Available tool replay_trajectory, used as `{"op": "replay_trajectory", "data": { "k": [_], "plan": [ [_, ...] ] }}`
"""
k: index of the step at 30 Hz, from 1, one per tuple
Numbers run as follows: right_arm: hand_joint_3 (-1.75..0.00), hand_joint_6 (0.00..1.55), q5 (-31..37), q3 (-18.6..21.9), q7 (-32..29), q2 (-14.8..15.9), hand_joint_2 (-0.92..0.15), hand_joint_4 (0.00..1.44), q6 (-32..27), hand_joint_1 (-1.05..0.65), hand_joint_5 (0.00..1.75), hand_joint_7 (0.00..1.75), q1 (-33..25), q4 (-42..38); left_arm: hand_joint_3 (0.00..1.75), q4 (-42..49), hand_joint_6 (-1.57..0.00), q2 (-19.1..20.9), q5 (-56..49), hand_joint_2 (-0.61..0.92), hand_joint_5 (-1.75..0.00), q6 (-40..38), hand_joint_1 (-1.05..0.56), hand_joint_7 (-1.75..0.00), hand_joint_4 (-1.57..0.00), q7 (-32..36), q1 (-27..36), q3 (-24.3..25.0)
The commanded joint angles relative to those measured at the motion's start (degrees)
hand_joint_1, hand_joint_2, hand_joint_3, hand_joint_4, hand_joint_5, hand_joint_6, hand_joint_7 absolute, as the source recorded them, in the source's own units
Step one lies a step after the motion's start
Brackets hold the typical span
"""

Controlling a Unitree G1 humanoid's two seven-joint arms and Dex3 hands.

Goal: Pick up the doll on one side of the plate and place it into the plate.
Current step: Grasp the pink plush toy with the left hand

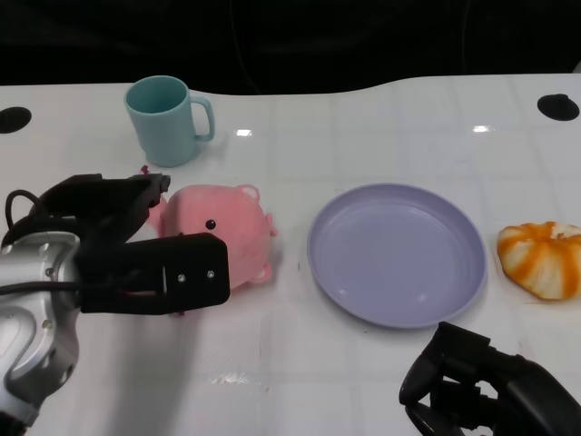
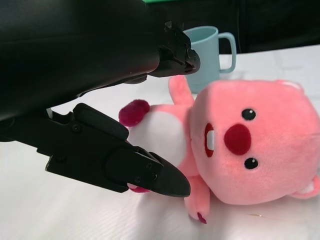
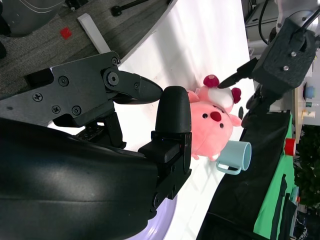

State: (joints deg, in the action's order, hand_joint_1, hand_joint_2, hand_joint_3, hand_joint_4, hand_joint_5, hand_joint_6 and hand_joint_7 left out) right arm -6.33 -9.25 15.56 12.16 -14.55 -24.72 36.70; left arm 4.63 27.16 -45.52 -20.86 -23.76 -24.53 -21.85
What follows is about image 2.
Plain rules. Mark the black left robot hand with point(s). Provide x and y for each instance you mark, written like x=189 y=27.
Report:
x=62 y=50

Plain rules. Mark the pink plush beaver doll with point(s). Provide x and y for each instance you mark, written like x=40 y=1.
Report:
x=262 y=175

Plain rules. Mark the teal plastic mug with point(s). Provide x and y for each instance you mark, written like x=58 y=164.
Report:
x=207 y=62

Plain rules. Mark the black backdrop cloth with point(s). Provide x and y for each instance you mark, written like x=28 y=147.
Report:
x=275 y=20

